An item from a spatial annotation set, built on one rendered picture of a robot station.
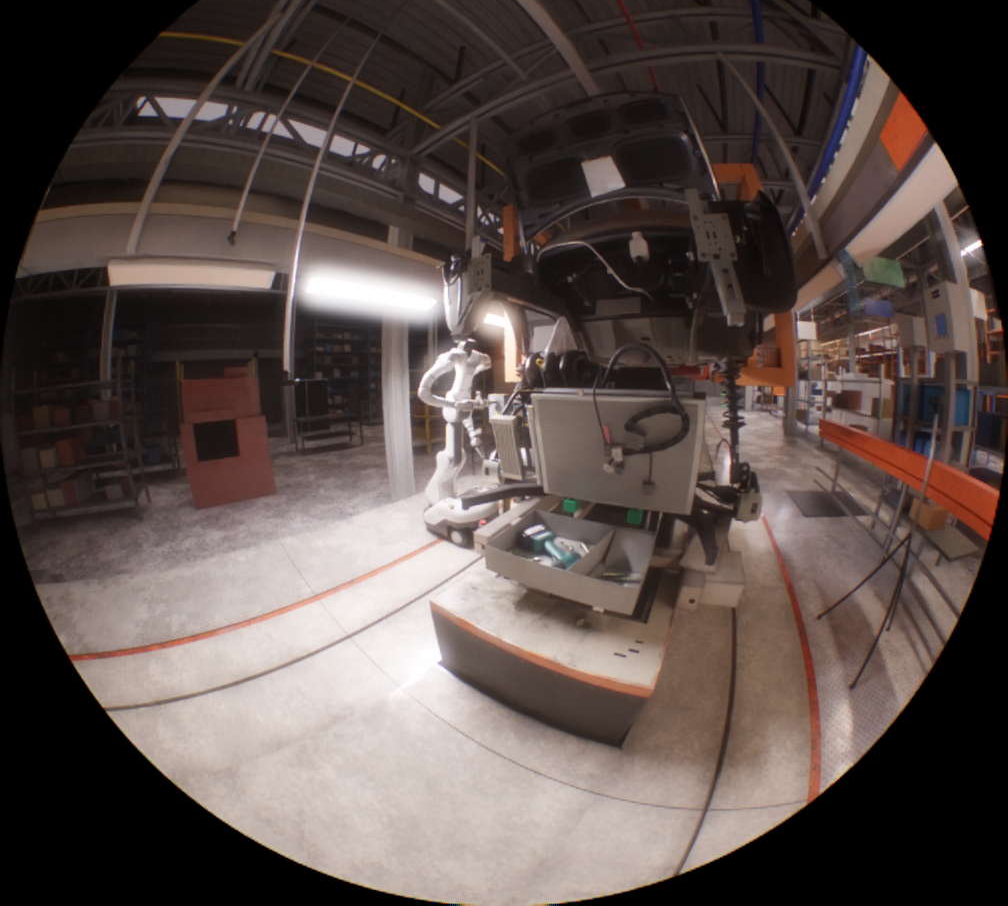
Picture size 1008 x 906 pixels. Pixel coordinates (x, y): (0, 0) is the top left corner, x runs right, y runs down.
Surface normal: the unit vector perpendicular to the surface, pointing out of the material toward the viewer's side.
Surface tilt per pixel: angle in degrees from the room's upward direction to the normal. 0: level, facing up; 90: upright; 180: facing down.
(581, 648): 0
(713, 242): 90
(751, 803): 0
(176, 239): 90
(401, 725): 0
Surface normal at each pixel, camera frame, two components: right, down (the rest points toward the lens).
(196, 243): 0.82, 0.04
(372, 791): -0.01, -1.00
